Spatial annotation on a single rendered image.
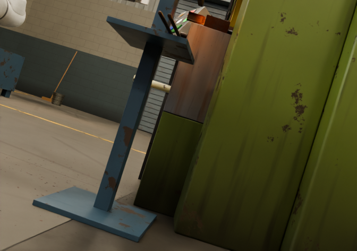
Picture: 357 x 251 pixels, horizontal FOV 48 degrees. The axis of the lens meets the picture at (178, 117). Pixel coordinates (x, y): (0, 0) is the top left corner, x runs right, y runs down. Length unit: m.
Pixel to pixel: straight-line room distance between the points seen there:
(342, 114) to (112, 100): 9.17
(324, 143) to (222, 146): 0.40
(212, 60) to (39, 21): 10.05
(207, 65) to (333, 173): 0.75
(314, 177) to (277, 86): 0.39
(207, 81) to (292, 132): 0.48
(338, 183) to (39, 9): 10.80
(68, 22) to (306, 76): 10.01
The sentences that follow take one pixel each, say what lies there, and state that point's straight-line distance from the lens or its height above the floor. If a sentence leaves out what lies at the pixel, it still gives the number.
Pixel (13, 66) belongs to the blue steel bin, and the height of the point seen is 0.52.
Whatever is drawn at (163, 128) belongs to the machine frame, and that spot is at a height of 0.39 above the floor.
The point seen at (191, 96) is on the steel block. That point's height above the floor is 0.57.
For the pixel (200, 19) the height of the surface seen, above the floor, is 1.00.
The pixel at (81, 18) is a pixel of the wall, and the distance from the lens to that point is 11.32.
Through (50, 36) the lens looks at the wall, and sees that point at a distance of 11.54.
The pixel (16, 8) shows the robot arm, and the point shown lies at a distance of 2.62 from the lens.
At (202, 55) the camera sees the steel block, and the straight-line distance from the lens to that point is 1.95.
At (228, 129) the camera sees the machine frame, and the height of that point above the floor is 0.47.
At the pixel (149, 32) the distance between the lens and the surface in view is 1.45.
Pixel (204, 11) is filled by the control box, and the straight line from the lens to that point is 2.67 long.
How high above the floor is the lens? 0.43
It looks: 1 degrees up
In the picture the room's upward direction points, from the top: 18 degrees clockwise
